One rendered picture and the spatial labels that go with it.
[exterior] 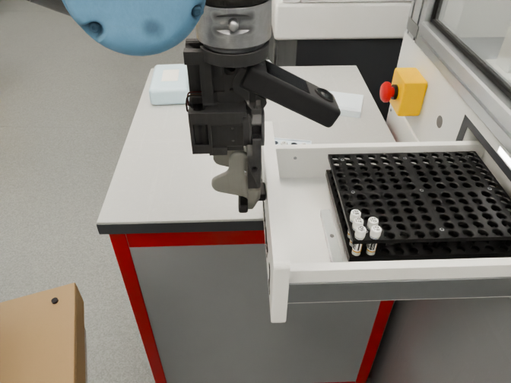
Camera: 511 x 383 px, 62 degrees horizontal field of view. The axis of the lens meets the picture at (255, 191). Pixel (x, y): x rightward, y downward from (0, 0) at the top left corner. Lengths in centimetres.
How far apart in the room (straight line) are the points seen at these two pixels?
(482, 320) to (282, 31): 92
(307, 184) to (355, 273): 23
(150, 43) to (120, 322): 138
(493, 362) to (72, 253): 150
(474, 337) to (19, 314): 65
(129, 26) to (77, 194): 189
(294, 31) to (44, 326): 101
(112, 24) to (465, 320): 68
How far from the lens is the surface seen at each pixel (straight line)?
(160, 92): 106
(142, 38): 25
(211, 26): 42
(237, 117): 46
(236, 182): 52
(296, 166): 69
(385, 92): 88
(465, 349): 80
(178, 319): 99
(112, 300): 164
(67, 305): 61
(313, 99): 47
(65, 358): 57
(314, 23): 132
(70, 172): 227
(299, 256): 58
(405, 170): 64
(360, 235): 52
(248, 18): 42
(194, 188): 81
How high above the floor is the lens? 127
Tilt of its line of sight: 40 degrees down
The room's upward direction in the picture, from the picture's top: straight up
